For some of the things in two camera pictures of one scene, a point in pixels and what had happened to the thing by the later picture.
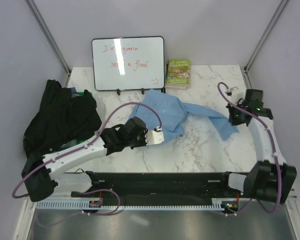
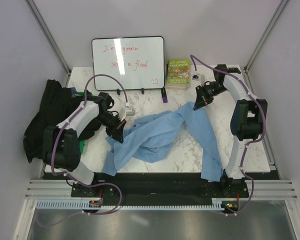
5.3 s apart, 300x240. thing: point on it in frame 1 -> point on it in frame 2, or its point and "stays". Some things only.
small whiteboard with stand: x=129 y=63 stays
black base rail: x=159 y=187 stays
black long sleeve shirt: x=62 y=117 stays
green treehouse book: x=178 y=74 stays
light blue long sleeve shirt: x=161 y=105 -> x=149 y=136
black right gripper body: x=235 y=115 -> x=208 y=92
